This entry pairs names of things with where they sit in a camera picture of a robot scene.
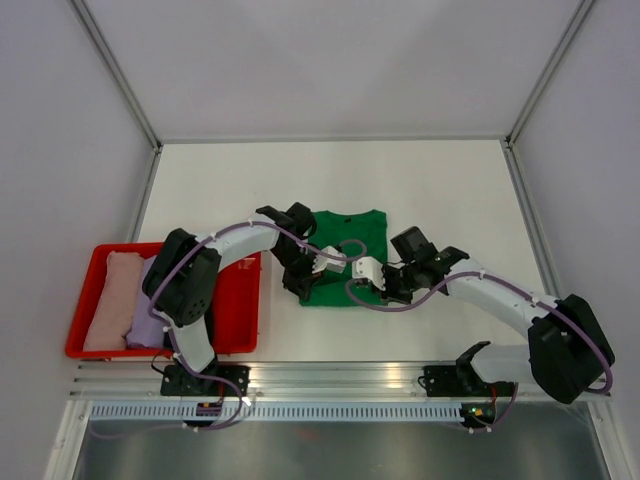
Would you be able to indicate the green t shirt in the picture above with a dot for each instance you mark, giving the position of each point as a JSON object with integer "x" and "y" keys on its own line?
{"x": 333, "y": 229}

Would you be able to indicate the pink rolled t shirt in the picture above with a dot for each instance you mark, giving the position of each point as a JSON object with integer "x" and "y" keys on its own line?
{"x": 114, "y": 314}

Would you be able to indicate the aluminium frame post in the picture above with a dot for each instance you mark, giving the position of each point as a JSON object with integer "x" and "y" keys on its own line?
{"x": 97, "y": 38}
{"x": 561, "y": 49}

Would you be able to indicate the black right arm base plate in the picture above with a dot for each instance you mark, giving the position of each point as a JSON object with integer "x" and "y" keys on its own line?
{"x": 445, "y": 380}

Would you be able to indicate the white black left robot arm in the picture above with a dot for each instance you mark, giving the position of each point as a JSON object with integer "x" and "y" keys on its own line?
{"x": 182, "y": 279}

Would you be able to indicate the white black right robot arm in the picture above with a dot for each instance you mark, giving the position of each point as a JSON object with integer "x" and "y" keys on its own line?
{"x": 565, "y": 352}

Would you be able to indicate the red plastic bin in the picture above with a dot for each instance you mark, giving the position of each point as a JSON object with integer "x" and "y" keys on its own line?
{"x": 235, "y": 306}

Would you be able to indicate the aluminium mounting rail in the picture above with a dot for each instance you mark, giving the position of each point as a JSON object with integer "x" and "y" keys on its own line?
{"x": 269, "y": 381}

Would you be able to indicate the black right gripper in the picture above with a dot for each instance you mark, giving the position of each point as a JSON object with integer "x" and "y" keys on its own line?
{"x": 388, "y": 292}

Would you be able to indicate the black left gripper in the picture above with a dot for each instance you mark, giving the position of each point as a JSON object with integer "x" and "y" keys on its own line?
{"x": 300, "y": 286}

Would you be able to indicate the aluminium frame post left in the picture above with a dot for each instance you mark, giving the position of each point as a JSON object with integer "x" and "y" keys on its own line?
{"x": 97, "y": 38}

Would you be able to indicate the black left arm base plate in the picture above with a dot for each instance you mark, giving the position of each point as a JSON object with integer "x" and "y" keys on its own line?
{"x": 176, "y": 381}

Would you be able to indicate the aluminium frame post right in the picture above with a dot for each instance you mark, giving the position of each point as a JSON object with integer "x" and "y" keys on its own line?
{"x": 561, "y": 49}

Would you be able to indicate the lavender rolled t shirt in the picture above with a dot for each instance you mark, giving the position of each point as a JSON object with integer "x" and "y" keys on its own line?
{"x": 145, "y": 332}

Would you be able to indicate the white slotted cable duct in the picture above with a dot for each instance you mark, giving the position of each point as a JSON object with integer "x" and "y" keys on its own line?
{"x": 278, "y": 411}

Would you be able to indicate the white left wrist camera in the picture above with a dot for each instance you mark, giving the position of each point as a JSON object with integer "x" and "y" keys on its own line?
{"x": 329, "y": 259}

